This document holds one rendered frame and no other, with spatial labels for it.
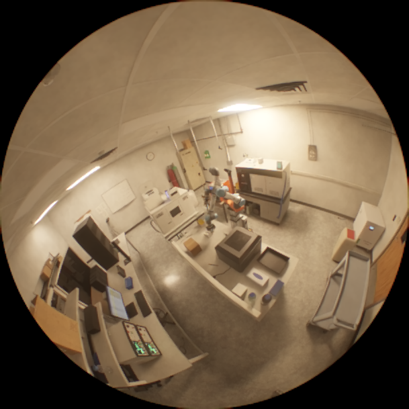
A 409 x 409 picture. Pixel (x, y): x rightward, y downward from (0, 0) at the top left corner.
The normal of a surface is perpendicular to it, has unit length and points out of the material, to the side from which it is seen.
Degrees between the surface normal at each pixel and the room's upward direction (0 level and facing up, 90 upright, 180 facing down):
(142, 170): 90
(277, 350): 0
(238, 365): 0
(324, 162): 90
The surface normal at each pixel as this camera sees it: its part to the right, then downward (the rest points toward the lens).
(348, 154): -0.72, 0.54
